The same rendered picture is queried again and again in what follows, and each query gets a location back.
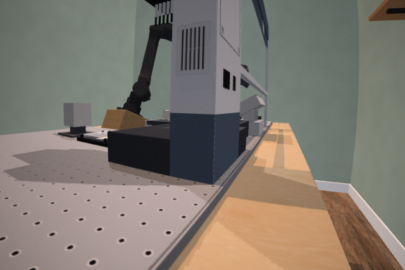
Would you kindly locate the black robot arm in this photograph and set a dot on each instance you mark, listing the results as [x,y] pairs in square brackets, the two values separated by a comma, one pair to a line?
[141,88]

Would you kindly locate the white ready button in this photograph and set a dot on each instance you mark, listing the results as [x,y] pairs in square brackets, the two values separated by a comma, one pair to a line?
[77,116]

